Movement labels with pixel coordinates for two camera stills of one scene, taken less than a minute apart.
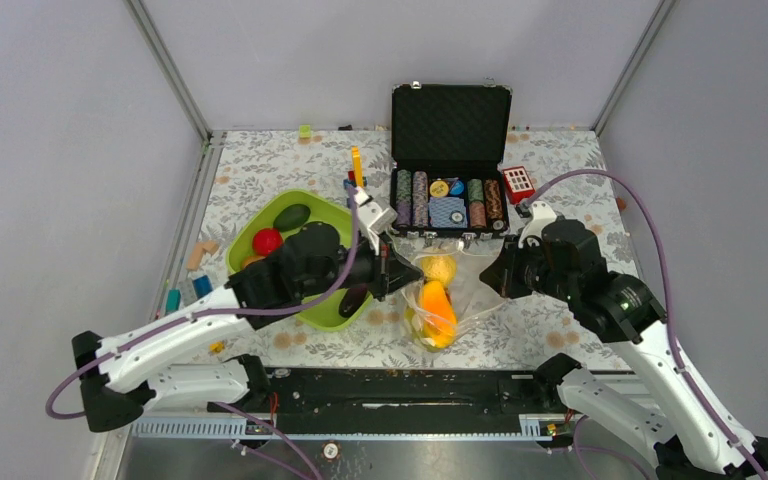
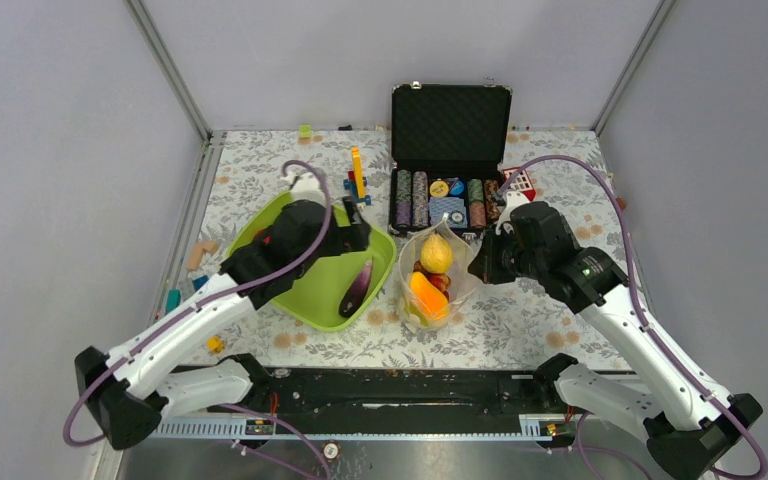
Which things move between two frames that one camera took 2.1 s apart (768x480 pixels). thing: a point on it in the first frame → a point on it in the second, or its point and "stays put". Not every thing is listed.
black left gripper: (390, 271) → (353, 237)
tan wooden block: (197, 252) stays put
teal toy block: (173, 302) stays put
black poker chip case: (450, 153) stays put
